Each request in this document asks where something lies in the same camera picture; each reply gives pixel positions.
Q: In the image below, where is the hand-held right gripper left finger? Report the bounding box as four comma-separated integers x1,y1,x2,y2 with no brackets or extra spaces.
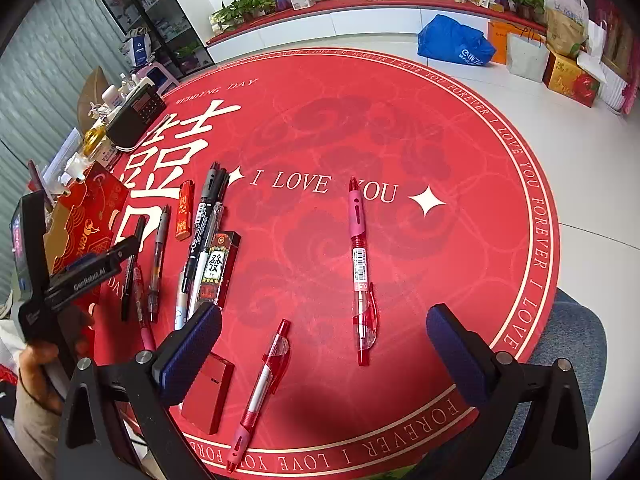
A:
59,301,223,480

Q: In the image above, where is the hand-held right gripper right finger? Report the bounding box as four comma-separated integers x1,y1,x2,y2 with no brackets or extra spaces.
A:
426,303,592,480

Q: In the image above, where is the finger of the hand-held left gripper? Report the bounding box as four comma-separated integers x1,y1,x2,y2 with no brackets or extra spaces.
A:
52,235,141,288
44,255,123,311

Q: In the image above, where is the red rectangular box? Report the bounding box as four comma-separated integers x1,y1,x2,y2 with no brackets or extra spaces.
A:
180,351,235,436

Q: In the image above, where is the red pen white barrel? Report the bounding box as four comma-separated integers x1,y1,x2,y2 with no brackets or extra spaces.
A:
227,319,292,475

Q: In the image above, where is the transparent red gel pen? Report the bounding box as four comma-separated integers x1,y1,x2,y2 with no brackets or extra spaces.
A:
347,176,379,367

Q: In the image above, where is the black pen white print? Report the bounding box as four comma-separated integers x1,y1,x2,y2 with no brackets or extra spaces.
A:
182,161,222,294

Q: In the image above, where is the person's left forearm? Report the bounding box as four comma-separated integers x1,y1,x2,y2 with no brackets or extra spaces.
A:
12,394,67,480

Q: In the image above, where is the person's left hand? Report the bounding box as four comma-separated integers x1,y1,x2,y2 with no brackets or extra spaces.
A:
19,344,65,405

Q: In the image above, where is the thin black pen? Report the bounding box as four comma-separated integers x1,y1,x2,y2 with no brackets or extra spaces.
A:
121,215,147,322

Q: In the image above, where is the red gold printed gift box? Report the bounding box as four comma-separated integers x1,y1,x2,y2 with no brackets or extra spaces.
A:
44,162,131,311

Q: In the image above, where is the pink pen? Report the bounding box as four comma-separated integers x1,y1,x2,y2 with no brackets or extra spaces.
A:
132,265,156,353

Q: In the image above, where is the grey slim pen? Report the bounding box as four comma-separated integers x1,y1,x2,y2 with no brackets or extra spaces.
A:
148,204,172,324

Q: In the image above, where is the black red printed small box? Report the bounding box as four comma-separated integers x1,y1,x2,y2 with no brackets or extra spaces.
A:
197,231,242,309

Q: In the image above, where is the blue grey fabric chair seat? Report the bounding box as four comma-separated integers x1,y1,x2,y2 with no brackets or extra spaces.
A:
510,287,608,461

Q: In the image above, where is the red printed lighter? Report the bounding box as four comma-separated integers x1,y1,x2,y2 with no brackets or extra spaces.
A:
175,180,195,242

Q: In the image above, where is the gold round ornament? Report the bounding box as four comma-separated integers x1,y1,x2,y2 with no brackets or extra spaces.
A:
82,127,108,158

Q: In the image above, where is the black portable radio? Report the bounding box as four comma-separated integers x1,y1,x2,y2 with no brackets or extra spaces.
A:
106,84,167,150

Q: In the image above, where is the brown cardboard sheet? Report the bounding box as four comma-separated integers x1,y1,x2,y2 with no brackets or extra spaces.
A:
80,67,114,126

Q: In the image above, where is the grey vertical curtain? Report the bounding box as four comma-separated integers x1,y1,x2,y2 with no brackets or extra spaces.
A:
0,0,133,306

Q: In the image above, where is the purple plastic stool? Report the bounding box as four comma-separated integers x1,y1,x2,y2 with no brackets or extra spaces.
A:
135,60,182,87

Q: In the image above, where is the white blue printed bag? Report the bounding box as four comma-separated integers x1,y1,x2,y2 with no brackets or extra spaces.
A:
120,27,153,68

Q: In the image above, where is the red round printed table mat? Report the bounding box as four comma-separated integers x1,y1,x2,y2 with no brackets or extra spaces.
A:
82,46,560,480

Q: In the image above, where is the black glass display cabinet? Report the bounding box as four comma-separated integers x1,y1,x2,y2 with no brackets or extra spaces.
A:
82,0,216,78

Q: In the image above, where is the red gold fruit box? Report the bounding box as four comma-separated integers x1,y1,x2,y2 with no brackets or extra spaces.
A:
542,50,603,108

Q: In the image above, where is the white paper bag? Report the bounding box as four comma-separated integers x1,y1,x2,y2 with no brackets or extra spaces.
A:
577,20,626,111
506,27,551,83

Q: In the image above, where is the trailing green potted plant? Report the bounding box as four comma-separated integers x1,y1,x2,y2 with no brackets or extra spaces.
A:
210,0,277,31

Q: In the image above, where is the blue plastic bag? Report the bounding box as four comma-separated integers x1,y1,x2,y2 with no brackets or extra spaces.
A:
417,14,497,67

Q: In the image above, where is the orange paper bag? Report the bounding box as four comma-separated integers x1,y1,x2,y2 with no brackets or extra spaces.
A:
487,20,543,66

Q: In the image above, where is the tan plastic bag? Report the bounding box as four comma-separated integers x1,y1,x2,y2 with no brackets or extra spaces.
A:
545,5,590,58

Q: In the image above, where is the white low cabinet red top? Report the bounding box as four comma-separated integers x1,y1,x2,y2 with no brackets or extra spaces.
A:
205,0,548,61

